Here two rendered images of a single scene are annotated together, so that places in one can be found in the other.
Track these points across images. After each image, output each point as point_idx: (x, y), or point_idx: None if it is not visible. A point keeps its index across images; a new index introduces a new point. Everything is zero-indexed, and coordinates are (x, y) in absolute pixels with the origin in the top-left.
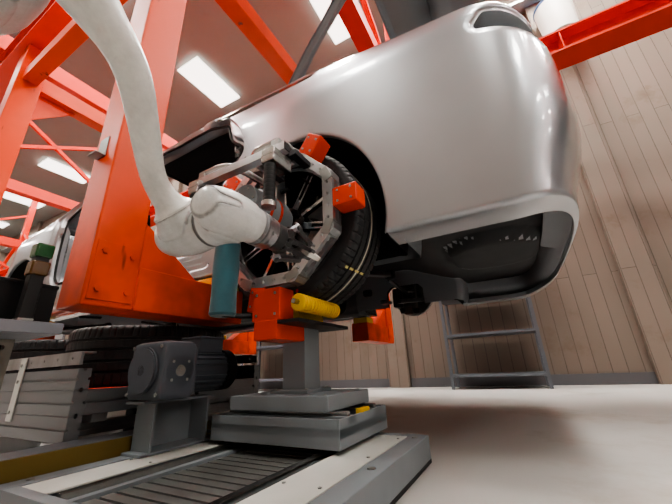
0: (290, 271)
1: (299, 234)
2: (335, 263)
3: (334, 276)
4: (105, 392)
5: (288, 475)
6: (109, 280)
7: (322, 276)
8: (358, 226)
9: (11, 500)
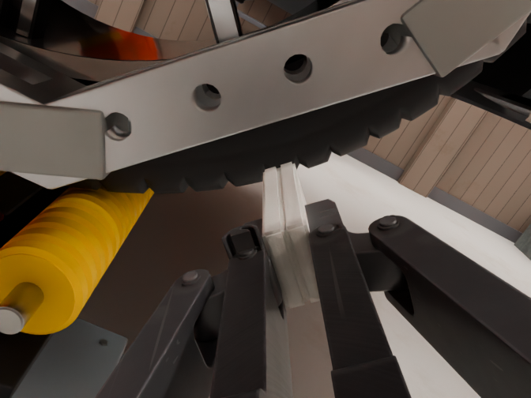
0: (44, 116)
1: (492, 361)
2: (300, 146)
3: (254, 182)
4: None
5: None
6: None
7: (201, 156)
8: (517, 39)
9: None
